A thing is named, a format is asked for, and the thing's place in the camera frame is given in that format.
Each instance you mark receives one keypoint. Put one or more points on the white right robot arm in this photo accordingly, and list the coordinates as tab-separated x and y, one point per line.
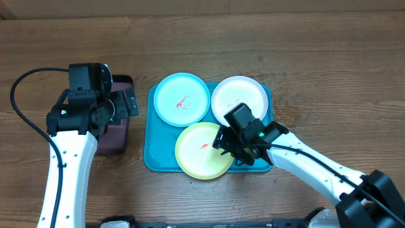
360	200

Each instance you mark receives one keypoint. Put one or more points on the white plate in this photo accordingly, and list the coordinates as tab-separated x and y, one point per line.
239	89

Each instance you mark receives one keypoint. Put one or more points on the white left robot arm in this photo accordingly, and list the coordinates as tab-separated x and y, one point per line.
83	122

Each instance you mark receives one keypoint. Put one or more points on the black tray of soapy water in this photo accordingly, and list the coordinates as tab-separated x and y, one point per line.
114	140

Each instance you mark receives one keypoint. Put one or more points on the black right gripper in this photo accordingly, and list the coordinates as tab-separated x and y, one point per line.
226	143

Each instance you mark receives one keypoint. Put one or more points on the light blue plate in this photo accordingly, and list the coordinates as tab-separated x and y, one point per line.
181	99

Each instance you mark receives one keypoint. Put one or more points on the yellow-green plate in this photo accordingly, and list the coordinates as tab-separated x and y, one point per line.
195	154

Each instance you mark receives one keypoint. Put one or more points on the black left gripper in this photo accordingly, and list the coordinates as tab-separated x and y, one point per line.
126	110

